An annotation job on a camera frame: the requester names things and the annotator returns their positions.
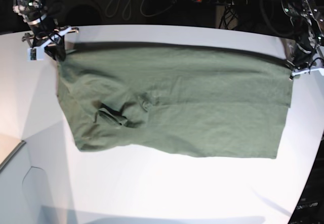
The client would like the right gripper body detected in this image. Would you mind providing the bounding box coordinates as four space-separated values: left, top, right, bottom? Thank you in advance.
21 26 79 61

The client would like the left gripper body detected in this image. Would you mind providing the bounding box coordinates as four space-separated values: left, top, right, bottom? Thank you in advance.
287 55 323 80

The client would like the green t-shirt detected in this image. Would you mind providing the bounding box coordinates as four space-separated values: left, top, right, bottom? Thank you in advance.
57 44 293 159

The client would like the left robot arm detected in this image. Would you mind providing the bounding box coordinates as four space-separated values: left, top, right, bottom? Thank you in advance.
281 0 323 78

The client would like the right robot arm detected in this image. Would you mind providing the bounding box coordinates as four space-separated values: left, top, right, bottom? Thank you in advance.
13 0 79 61

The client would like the grey cardboard box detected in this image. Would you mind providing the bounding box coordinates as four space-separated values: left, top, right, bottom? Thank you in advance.
0 140 76 224

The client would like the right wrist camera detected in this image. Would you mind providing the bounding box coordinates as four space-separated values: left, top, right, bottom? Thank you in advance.
27 47 45 61

